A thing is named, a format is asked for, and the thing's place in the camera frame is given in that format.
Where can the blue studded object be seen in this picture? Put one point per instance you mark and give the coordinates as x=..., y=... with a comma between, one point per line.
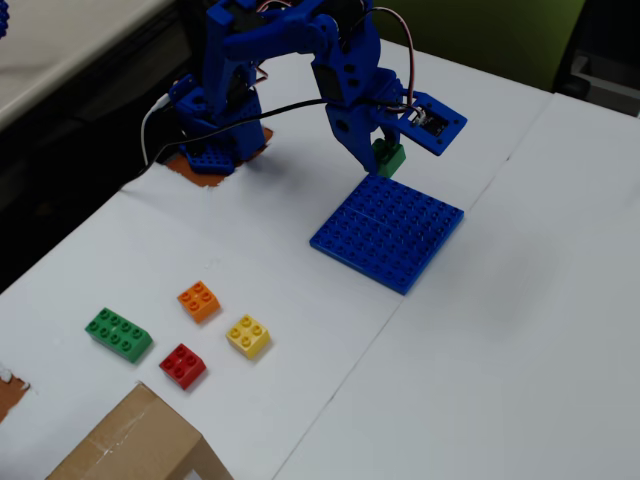
x=4, y=22

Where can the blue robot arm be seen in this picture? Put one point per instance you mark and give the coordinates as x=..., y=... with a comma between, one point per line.
x=230, y=125

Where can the black grey furniture piece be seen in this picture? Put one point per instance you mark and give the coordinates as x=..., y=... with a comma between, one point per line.
x=610, y=30

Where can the brown cardboard box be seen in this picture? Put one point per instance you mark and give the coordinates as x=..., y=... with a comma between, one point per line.
x=135, y=440

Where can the green 2x2 block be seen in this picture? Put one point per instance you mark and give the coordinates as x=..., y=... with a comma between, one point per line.
x=392, y=162

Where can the green 2x4 block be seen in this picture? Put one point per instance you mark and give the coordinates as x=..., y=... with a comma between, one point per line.
x=117, y=332

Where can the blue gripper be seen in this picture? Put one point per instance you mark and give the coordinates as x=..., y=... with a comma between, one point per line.
x=347, y=126

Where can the green partition panel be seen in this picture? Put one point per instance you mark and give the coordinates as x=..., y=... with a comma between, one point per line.
x=475, y=30

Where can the red 2x2 block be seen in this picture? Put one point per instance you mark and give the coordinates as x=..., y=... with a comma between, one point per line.
x=182, y=366

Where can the blue 8x8 studded baseplate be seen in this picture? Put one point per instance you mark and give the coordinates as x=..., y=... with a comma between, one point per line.
x=390, y=240

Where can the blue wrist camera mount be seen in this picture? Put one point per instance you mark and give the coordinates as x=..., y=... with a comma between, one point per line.
x=440, y=125

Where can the yellow 2x2 block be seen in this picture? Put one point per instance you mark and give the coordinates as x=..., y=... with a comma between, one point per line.
x=248, y=336

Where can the orange 2x2 block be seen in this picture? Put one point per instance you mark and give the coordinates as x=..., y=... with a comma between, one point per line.
x=199, y=301

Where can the white desk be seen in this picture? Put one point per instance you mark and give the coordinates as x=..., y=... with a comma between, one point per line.
x=60, y=40

